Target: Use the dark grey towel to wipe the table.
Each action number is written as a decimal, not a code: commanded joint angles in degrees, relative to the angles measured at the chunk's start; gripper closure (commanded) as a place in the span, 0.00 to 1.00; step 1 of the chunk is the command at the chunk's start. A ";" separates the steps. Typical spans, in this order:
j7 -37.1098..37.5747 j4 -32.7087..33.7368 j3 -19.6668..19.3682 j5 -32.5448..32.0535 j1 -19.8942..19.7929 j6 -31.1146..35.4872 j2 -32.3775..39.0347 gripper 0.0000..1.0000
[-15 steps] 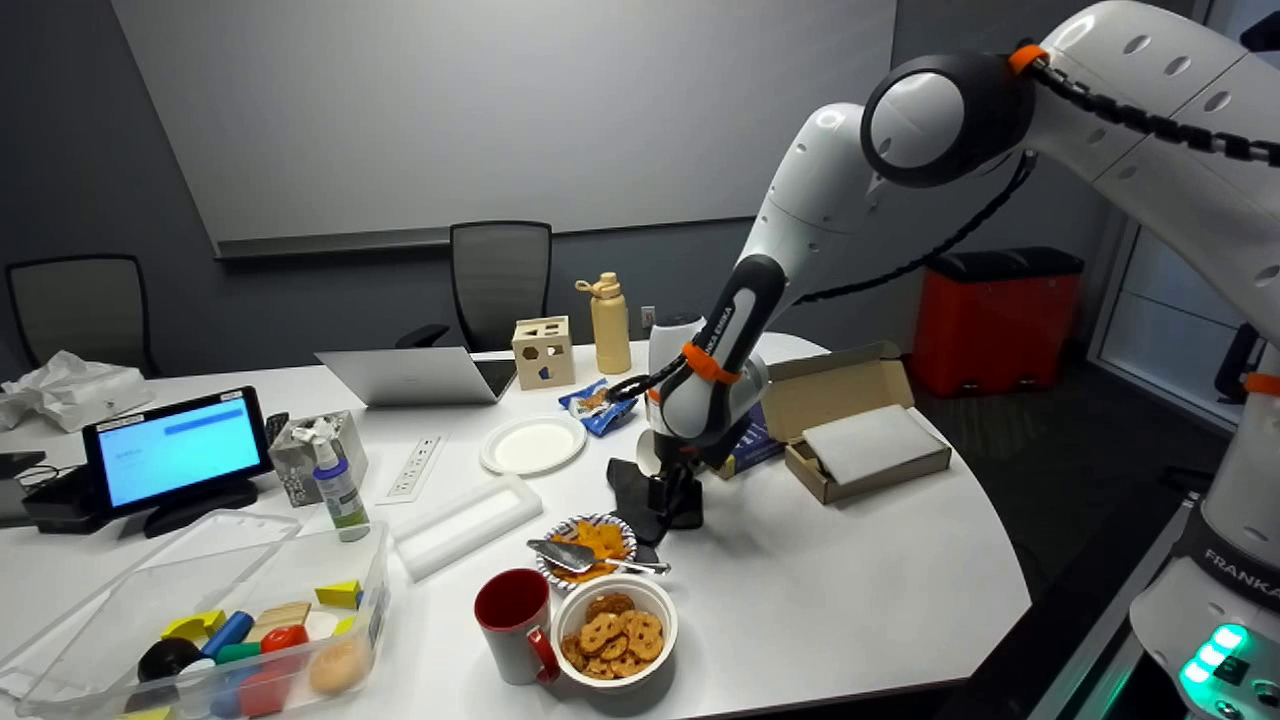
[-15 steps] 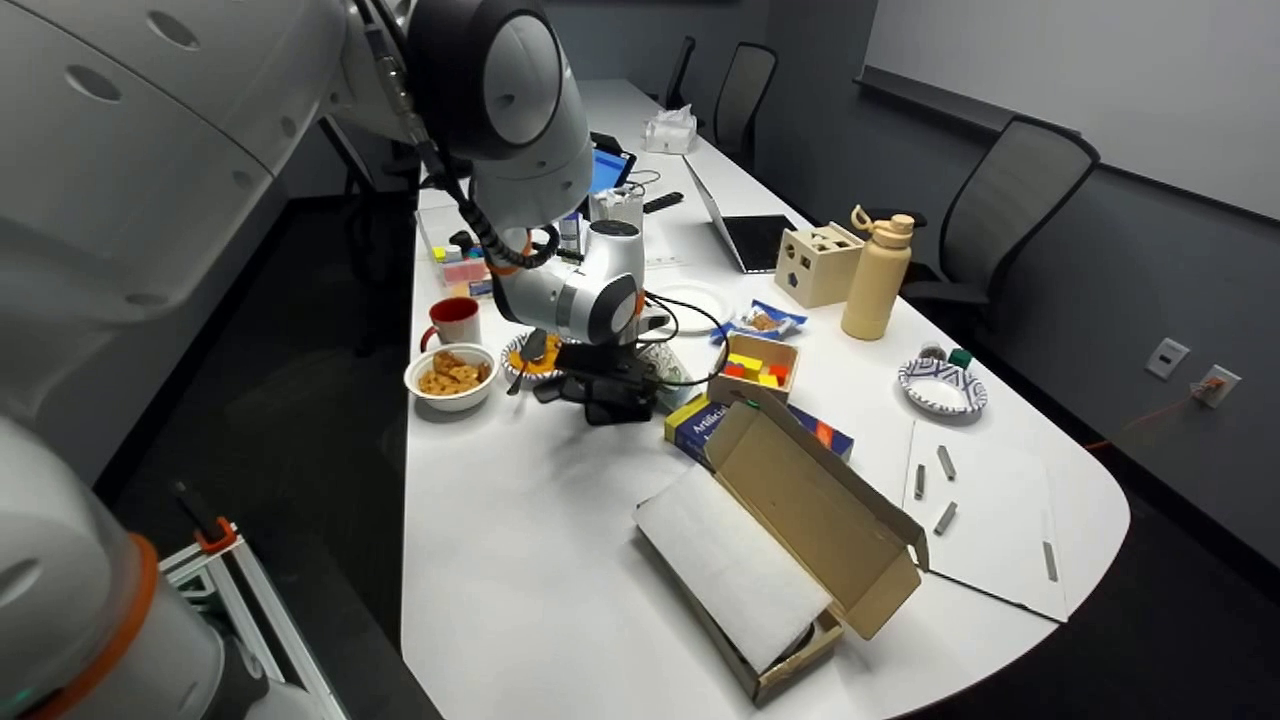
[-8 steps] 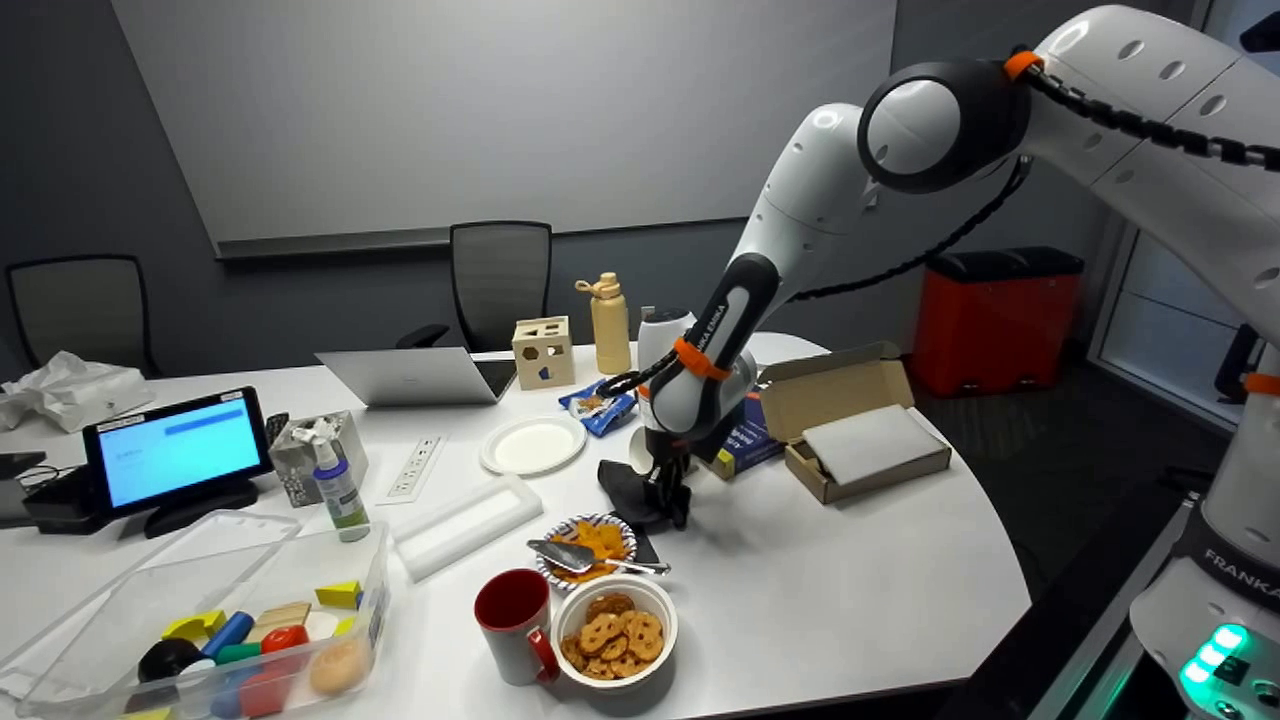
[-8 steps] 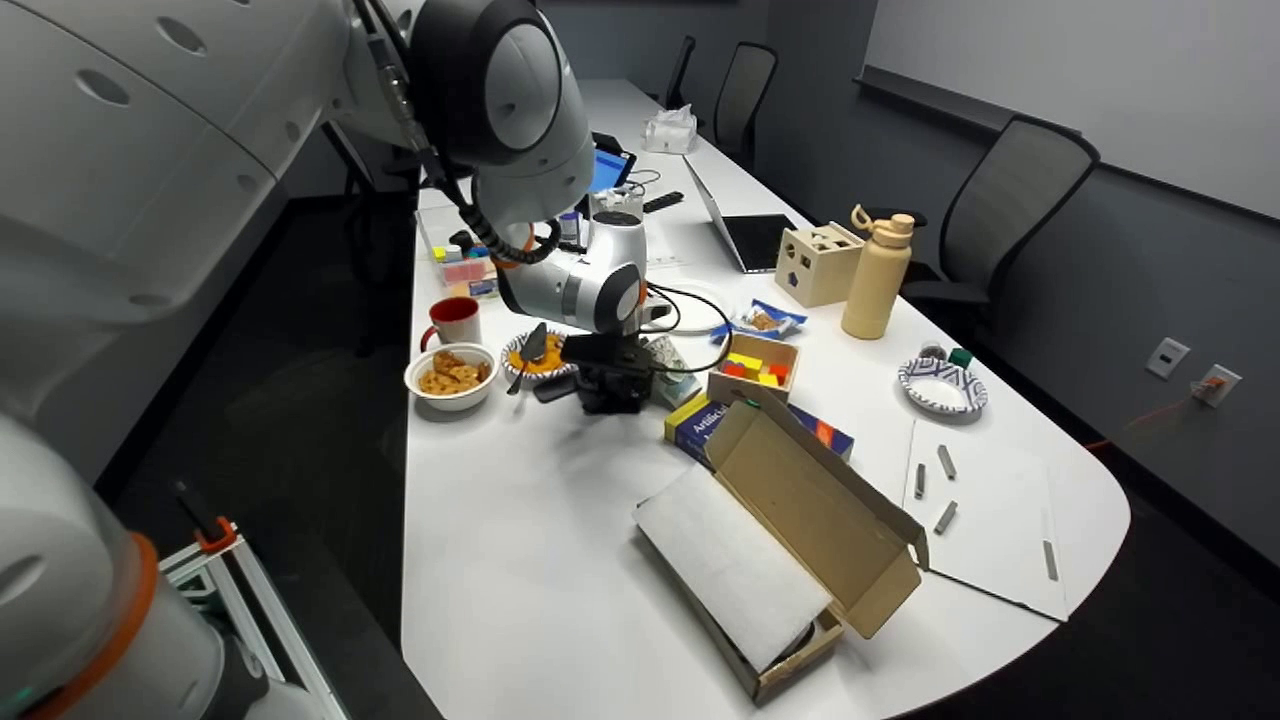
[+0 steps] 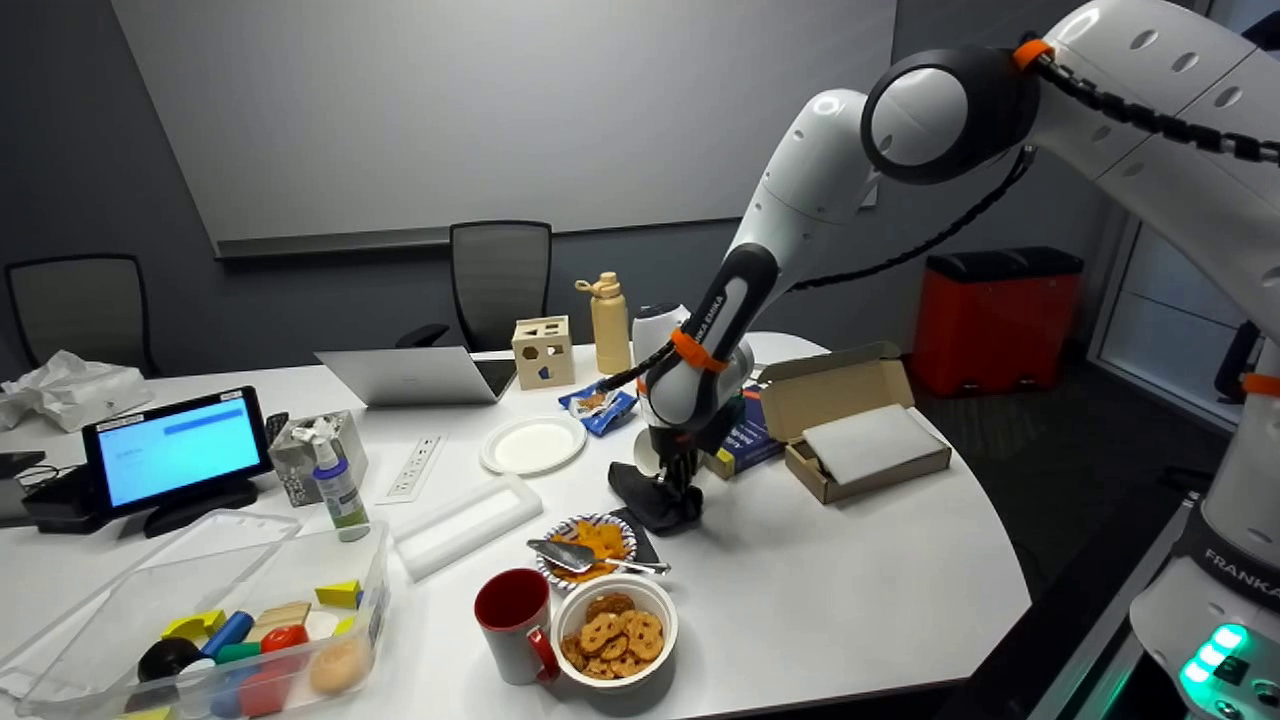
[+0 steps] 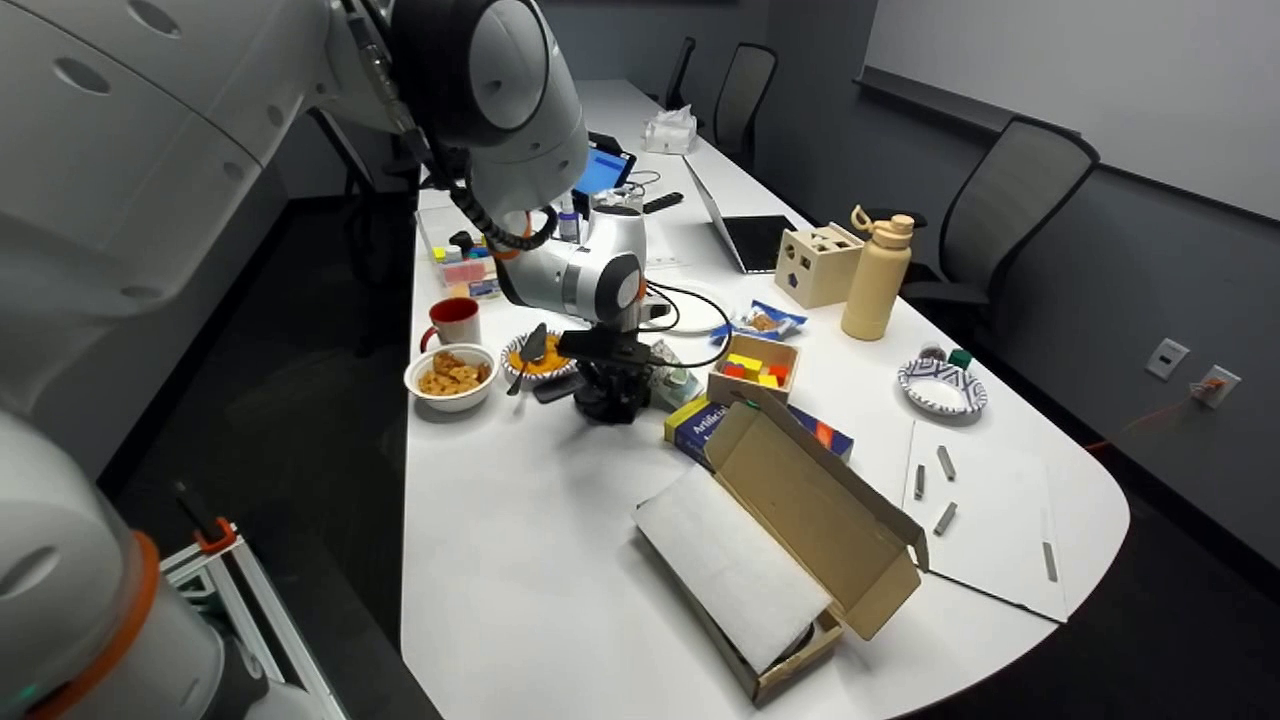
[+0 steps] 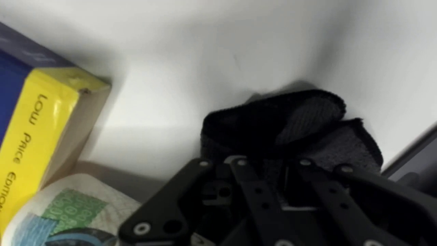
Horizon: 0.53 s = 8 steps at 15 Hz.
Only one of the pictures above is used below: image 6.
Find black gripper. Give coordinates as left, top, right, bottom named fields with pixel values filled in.
left=555, top=324, right=662, bottom=423

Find white printed cup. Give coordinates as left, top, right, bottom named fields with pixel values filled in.
left=647, top=365, right=703, bottom=413

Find metal spoon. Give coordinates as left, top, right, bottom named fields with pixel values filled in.
left=512, top=319, right=552, bottom=399

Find small patterned bowl orange food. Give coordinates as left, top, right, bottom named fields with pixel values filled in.
left=499, top=331, right=580, bottom=390

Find white bowl of pretzels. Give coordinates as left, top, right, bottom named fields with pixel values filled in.
left=401, top=338, right=499, bottom=415

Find small cardboard box coloured blocks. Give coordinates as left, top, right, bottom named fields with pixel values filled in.
left=703, top=331, right=803, bottom=407

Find red mug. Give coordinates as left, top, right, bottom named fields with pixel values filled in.
left=421, top=290, right=487, bottom=355

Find blue snack packet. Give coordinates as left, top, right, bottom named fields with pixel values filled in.
left=737, top=299, right=811, bottom=345

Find pink container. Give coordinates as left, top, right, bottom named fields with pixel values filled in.
left=436, top=257, right=499, bottom=299

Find white box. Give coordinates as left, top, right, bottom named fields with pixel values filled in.
left=589, top=179, right=654, bottom=220

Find white foam sheet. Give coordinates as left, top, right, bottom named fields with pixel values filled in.
left=638, top=465, right=836, bottom=675

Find grey laptop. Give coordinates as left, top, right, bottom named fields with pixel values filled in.
left=677, top=152, right=803, bottom=276

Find tablet with blue screen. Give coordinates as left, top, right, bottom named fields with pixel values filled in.
left=571, top=131, right=639, bottom=204

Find open cardboard box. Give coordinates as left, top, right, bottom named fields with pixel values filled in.
left=634, top=395, right=931, bottom=713

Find wooden shape sorter cube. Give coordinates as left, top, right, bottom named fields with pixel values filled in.
left=772, top=220, right=868, bottom=311

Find clear plastic bag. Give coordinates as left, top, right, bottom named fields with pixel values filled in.
left=639, top=102, right=699, bottom=154

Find beige water bottle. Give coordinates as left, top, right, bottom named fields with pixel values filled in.
left=842, top=207, right=919, bottom=345

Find grey office chair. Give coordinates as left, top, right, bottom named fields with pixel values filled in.
left=905, top=114, right=1100, bottom=317
left=710, top=39, right=782, bottom=173

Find black office chair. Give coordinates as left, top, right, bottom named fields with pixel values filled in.
left=663, top=30, right=699, bottom=111

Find white paper sheet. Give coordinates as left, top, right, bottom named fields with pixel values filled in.
left=894, top=413, right=1077, bottom=626

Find whiteboard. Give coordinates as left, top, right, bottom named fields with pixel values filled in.
left=856, top=0, right=1280, bottom=222

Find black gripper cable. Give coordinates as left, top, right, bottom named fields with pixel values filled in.
left=638, top=276, right=741, bottom=373

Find white metal frame stand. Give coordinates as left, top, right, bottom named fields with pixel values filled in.
left=157, top=474, right=354, bottom=720

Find white wall outlet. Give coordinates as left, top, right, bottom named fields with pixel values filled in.
left=1144, top=337, right=1194, bottom=384
left=1189, top=361, right=1244, bottom=413

